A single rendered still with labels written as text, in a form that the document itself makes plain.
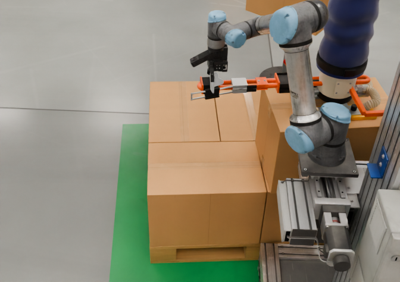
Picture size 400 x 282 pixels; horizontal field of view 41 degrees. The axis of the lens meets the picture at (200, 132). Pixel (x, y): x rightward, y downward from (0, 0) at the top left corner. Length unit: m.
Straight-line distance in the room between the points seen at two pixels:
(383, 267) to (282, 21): 0.85
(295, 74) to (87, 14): 3.78
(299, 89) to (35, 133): 2.47
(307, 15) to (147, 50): 3.08
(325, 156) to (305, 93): 0.32
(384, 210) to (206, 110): 1.65
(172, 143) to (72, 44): 2.25
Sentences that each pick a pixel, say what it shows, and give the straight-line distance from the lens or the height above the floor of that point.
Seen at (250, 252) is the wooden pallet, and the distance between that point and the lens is 3.06.
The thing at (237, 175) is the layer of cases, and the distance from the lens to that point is 2.78.
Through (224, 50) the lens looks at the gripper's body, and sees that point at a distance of 2.33.
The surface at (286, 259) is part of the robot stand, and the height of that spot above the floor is 0.21.
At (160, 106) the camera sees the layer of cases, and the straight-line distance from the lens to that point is 3.22.
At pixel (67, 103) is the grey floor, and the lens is 4.24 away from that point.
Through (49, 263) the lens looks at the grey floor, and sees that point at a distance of 3.16.
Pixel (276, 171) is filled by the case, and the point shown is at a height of 0.70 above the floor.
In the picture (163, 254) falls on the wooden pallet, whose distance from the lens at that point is 3.02.
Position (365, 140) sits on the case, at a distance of 2.62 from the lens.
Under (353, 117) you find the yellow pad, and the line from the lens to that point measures 2.58.
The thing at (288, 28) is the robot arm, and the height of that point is 1.61.
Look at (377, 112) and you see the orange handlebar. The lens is 2.43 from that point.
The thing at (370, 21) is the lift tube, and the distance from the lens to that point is 2.38.
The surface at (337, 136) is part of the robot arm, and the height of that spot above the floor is 1.19.
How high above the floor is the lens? 2.46
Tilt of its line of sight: 39 degrees down
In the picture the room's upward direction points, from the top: 2 degrees clockwise
